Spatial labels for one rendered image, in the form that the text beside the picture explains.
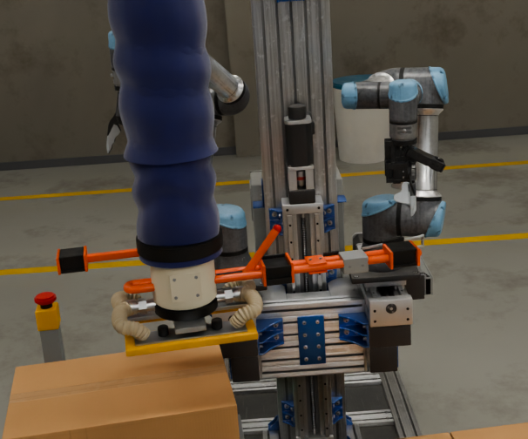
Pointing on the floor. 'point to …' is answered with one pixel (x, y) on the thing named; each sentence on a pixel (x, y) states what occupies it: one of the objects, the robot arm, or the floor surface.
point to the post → (50, 333)
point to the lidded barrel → (359, 127)
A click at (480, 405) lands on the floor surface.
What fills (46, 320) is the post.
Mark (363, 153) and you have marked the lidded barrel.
